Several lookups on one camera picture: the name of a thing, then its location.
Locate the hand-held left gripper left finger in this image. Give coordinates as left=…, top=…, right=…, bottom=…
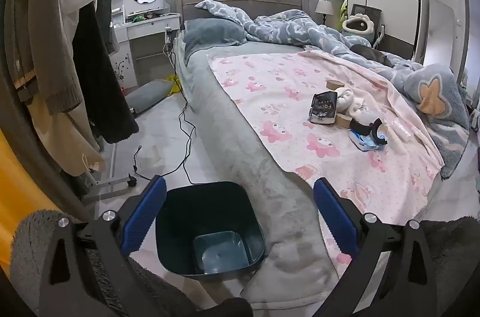
left=37, top=175, right=167, bottom=317

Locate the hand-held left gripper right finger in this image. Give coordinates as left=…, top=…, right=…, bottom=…
left=313, top=178, right=440, bottom=317

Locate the dark green trash bin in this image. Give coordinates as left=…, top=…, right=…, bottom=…
left=155, top=181, right=266, bottom=278

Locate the clear bubble wrap piece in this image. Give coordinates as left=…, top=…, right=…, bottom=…
left=388, top=117, right=411, bottom=141

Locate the black snack packet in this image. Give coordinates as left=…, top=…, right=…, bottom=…
left=308, top=91, right=338, bottom=125

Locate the white clothes rack base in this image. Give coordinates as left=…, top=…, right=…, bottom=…
left=80, top=167, right=136, bottom=204

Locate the white crumpled cloth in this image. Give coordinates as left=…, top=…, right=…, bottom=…
left=335, top=87, right=370, bottom=119

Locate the grey fleece bed sheet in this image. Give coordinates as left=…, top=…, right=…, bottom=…
left=175, top=36, right=361, bottom=306

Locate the grey floor cushion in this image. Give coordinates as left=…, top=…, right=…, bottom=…
left=125, top=80, right=175, bottom=114

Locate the orange curtain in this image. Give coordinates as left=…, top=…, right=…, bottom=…
left=0, top=126, right=51, bottom=282

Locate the yellow bag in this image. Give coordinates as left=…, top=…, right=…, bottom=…
left=165, top=75, right=182, bottom=95

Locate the black fleece hanging garment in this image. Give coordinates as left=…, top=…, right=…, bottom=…
left=73, top=0, right=139, bottom=144

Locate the pink printed blanket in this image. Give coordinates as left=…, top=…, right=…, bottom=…
left=207, top=49, right=445, bottom=265

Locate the dark grey cloth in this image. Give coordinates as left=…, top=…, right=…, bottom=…
left=350, top=43, right=392, bottom=67

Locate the white dressing table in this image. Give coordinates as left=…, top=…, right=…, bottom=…
left=110, top=0, right=182, bottom=89

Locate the white flower plush cushion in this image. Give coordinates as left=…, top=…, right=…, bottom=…
left=342, top=13, right=376, bottom=37

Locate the grey-blue pillow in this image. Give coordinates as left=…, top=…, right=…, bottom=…
left=182, top=18, right=248, bottom=53

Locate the blue patterned fleece duvet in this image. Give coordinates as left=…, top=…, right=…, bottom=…
left=195, top=0, right=471, bottom=179

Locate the black office chair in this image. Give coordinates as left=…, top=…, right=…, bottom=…
left=350, top=3, right=387, bottom=52

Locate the white table lamp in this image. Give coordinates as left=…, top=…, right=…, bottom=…
left=314, top=0, right=334, bottom=26

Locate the white door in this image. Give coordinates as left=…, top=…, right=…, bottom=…
left=424, top=0, right=466, bottom=70

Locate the olive grey hanging coat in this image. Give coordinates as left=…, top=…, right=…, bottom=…
left=7, top=0, right=85, bottom=115

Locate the black cable with plug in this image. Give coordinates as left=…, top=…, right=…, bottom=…
left=127, top=126, right=196, bottom=186

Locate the black strap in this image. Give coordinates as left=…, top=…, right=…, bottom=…
left=352, top=118, right=387, bottom=145

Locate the long black cable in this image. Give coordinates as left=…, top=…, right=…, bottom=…
left=177, top=77, right=196, bottom=185

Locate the cream drawstring cloth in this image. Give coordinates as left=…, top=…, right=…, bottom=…
left=28, top=92, right=106, bottom=176

